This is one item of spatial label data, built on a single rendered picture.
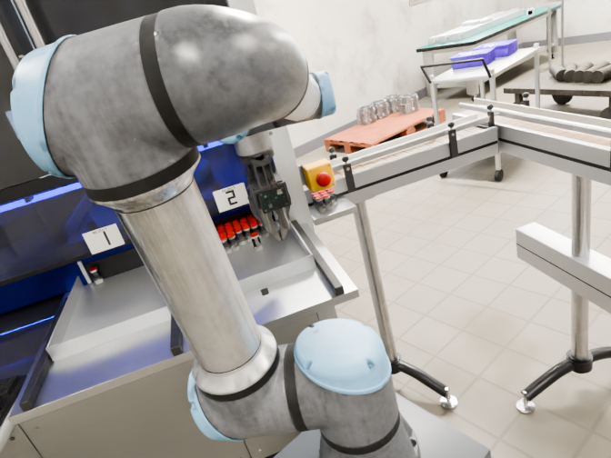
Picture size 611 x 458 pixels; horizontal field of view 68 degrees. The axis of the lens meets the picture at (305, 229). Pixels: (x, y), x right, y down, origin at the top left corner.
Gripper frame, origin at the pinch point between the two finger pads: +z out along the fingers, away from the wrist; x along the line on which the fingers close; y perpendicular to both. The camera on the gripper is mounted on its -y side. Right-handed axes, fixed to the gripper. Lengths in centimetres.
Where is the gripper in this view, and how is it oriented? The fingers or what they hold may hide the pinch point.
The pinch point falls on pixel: (279, 233)
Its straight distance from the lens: 103.2
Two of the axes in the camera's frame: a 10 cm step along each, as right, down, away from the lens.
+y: 2.6, 3.6, -9.0
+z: 2.4, 8.8, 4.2
